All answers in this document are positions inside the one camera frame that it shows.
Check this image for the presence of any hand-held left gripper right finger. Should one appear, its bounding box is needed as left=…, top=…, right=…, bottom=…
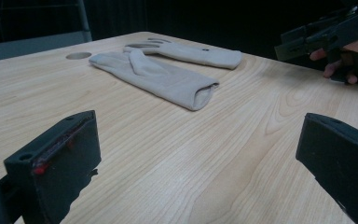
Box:
left=296, top=112, right=358, bottom=224

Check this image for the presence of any round grey cable grommet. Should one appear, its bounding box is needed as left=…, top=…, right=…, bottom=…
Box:
left=65, top=51, right=92, bottom=61

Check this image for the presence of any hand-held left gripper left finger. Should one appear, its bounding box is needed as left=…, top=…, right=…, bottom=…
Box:
left=3, top=109, right=103, bottom=224

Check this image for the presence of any plain beige glove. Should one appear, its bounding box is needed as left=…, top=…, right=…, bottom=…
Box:
left=88, top=49, right=220, bottom=112

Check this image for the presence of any beige glove with black button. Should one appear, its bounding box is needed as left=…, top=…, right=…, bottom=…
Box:
left=122, top=37, right=243, bottom=71

